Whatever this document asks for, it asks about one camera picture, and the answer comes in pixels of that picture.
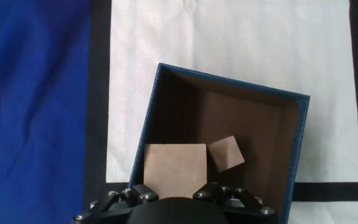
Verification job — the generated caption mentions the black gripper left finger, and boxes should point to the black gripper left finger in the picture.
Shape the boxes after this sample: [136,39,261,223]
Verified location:
[71,183,160,224]

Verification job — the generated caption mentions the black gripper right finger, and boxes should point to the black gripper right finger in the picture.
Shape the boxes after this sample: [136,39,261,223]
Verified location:
[193,182,279,224]

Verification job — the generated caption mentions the small wooden cube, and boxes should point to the small wooden cube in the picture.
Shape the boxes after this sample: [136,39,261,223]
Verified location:
[206,135,246,174]

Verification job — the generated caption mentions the large wooden cube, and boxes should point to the large wooden cube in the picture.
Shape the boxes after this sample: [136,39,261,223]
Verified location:
[143,143,208,200]

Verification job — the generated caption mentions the dark blue gift box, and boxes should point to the dark blue gift box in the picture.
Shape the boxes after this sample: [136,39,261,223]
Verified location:
[128,62,311,224]

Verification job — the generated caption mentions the colour block patterned cloth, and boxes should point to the colour block patterned cloth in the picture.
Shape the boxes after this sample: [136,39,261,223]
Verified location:
[0,0,358,224]

